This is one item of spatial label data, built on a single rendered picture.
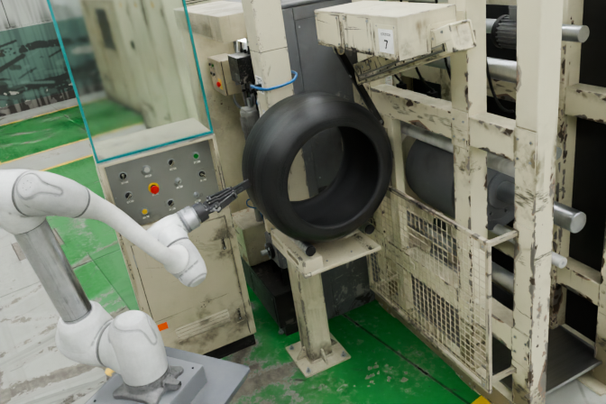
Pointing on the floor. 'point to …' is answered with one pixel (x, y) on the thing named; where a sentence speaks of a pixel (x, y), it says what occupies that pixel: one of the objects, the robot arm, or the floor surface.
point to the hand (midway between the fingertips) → (242, 187)
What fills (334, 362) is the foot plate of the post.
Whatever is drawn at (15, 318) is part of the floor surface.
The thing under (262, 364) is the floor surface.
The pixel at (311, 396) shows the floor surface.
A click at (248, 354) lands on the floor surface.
